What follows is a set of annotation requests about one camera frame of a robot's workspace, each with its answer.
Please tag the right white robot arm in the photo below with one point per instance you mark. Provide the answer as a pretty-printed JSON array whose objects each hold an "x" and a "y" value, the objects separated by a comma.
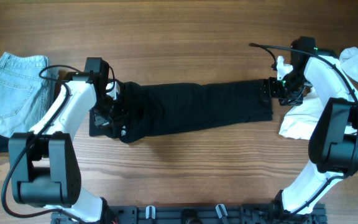
[{"x": 333, "y": 145}]

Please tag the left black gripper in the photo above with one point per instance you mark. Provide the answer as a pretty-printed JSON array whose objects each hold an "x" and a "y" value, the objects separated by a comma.
[{"x": 102, "y": 122}]

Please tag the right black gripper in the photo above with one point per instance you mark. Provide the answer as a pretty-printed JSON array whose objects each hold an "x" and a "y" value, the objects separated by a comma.
[{"x": 296, "y": 100}]

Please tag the black t-shirt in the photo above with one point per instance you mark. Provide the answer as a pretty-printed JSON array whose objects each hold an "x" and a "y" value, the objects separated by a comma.
[{"x": 156, "y": 110}]

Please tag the white crumpled shirt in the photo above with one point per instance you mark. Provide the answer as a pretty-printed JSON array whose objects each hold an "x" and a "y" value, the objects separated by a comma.
[{"x": 300, "y": 121}]

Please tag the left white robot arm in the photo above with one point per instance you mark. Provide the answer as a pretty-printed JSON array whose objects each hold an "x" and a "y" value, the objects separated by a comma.
[{"x": 44, "y": 176}]

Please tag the light blue denim jeans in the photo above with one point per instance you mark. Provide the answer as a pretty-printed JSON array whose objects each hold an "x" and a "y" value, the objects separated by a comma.
[{"x": 24, "y": 96}]

